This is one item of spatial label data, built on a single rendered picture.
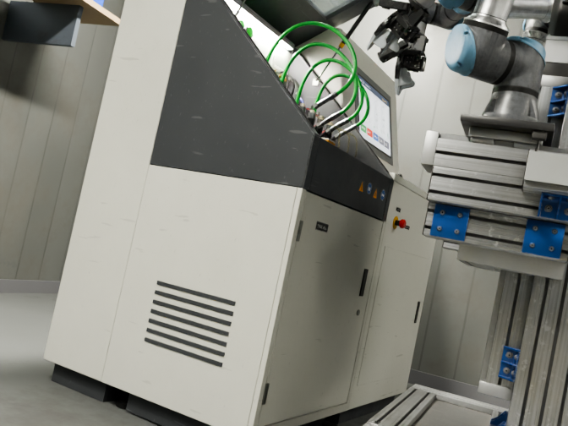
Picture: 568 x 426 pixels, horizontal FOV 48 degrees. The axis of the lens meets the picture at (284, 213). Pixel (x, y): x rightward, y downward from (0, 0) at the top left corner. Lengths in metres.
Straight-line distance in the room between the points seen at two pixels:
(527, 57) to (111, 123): 1.34
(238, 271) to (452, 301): 2.12
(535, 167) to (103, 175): 1.40
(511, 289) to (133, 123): 1.31
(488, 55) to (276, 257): 0.77
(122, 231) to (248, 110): 0.59
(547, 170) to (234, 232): 0.88
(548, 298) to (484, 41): 0.70
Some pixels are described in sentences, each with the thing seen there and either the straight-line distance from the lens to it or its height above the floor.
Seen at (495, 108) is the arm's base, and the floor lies 1.07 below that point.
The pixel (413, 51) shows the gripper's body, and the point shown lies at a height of 1.36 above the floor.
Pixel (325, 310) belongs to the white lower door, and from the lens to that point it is 2.09.
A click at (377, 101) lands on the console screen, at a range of 3.02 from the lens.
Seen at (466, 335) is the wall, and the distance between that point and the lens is 3.81.
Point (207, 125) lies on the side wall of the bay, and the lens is 2.03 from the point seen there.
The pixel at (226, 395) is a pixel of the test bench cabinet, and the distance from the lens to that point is 1.90.
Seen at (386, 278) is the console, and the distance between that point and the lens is 2.55.
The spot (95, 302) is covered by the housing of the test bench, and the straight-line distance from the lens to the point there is 2.22.
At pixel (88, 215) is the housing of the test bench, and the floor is 0.58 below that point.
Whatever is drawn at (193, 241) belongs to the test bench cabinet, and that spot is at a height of 0.58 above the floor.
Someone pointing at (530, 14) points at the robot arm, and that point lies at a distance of 2.38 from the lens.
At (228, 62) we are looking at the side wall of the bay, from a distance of 2.05.
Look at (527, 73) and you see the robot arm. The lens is 1.77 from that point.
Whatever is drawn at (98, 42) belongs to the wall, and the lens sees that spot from 4.57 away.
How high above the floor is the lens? 0.61
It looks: 3 degrees up
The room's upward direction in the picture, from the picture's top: 12 degrees clockwise
